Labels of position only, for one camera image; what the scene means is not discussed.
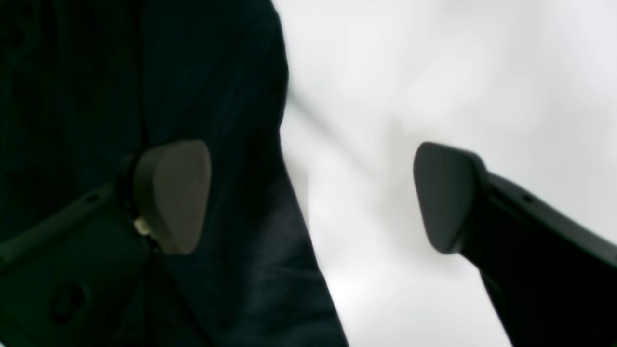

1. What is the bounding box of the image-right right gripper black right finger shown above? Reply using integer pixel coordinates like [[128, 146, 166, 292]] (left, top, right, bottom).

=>
[[414, 142, 617, 347]]

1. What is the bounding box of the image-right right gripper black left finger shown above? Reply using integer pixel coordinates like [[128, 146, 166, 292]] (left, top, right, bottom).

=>
[[1, 140, 212, 347]]

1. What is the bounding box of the black t-shirt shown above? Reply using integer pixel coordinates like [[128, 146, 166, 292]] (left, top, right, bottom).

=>
[[1, 0, 348, 347]]

